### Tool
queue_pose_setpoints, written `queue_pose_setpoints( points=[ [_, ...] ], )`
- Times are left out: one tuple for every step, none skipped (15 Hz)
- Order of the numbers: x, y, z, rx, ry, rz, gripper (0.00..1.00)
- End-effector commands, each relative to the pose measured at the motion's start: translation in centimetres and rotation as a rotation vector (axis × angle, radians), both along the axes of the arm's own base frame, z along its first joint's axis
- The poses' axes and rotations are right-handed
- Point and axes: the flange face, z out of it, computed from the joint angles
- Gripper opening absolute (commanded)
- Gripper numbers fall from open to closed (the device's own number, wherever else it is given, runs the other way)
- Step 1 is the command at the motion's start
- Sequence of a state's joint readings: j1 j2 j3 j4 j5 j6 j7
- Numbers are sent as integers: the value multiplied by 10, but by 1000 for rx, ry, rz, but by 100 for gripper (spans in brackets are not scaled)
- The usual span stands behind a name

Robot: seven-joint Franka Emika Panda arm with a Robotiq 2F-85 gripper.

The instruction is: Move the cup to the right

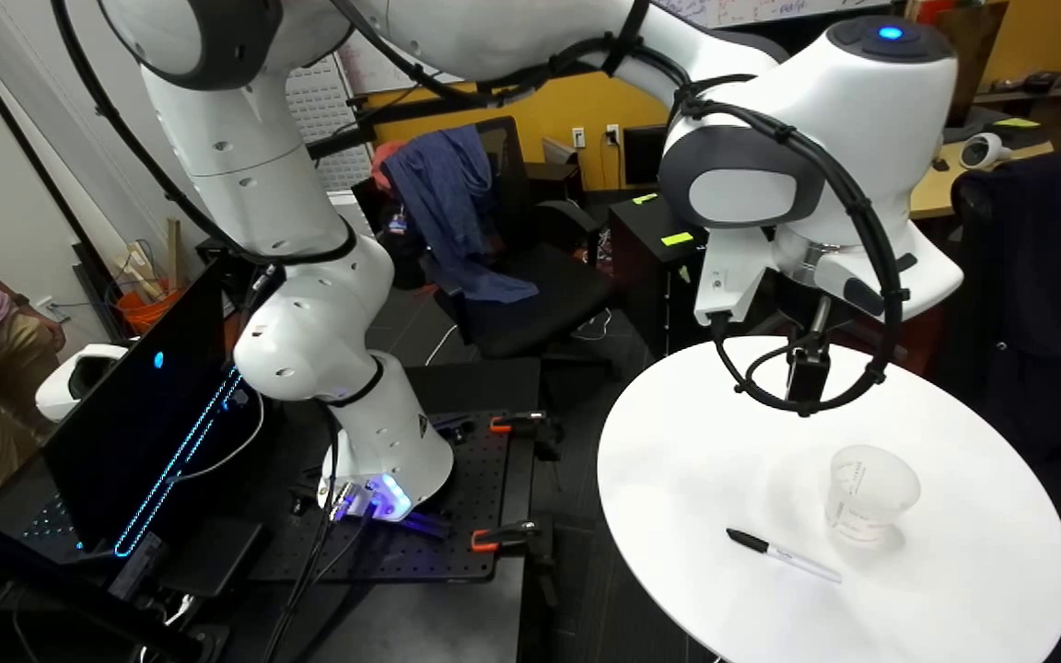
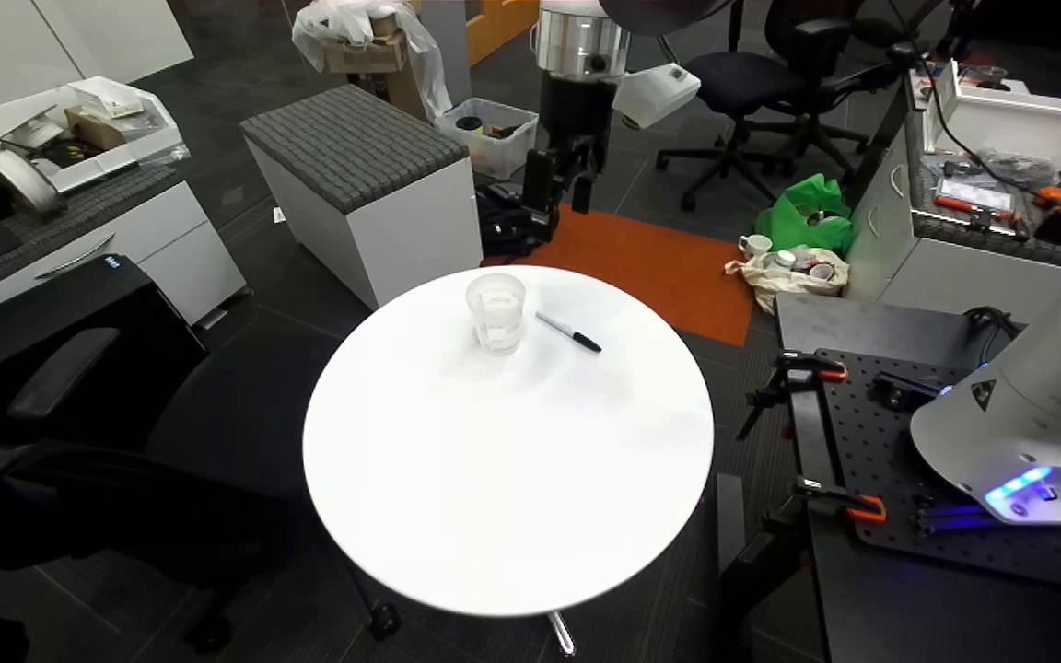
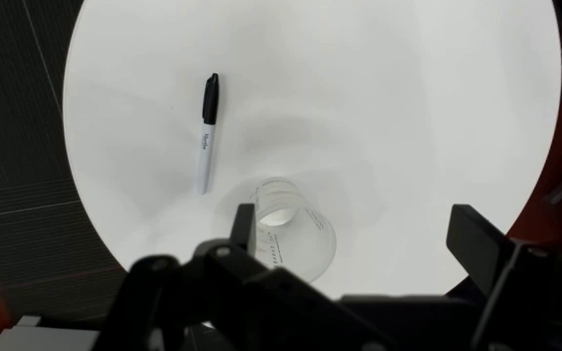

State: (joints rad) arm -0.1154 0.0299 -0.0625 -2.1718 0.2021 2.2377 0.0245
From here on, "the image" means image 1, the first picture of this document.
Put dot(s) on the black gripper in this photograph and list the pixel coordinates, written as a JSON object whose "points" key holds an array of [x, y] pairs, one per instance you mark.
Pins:
{"points": [[809, 360]]}

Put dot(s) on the clear plastic measuring cup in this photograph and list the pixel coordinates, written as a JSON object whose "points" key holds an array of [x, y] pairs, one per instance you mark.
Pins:
{"points": [[870, 497]]}

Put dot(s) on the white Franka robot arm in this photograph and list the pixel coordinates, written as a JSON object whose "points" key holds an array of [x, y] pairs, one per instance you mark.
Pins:
{"points": [[287, 186]]}

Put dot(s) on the black and white marker pen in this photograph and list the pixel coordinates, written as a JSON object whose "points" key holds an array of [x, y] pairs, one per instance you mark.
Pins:
{"points": [[789, 563]]}

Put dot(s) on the black computer tower green label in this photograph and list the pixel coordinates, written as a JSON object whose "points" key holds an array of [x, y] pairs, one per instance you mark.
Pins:
{"points": [[663, 269]]}

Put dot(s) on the dark fabric covered chair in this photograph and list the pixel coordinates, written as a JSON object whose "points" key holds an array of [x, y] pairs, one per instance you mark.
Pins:
{"points": [[1033, 306]]}

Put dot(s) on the round wooden desk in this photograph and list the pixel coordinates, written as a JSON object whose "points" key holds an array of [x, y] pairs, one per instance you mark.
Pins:
{"points": [[984, 186]]}

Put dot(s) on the black office chair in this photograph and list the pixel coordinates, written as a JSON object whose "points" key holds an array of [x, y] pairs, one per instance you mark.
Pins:
{"points": [[543, 297]]}

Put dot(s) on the orange-tipped black clamp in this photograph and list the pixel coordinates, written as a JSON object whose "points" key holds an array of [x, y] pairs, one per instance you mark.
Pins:
{"points": [[519, 424], [508, 537]]}

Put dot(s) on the white VR controller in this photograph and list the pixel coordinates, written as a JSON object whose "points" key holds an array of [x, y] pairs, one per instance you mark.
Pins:
{"points": [[982, 154]]}

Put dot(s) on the whiteboard with writing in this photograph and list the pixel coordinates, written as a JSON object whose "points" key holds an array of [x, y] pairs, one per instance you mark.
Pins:
{"points": [[740, 9]]}

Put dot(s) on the blue jacket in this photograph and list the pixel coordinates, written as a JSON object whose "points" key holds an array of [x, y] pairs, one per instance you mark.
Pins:
{"points": [[451, 209]]}

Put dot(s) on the white pegboard panel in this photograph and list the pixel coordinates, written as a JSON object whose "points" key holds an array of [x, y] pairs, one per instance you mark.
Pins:
{"points": [[322, 112]]}

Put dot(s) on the orange box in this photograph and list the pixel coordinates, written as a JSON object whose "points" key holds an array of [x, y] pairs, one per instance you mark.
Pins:
{"points": [[146, 312]]}

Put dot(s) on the white VR headset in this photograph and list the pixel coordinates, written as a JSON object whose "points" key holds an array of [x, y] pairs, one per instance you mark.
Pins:
{"points": [[64, 389]]}

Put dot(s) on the black diagonal stand bar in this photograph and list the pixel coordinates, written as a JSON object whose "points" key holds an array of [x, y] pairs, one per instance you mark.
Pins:
{"points": [[39, 572]]}

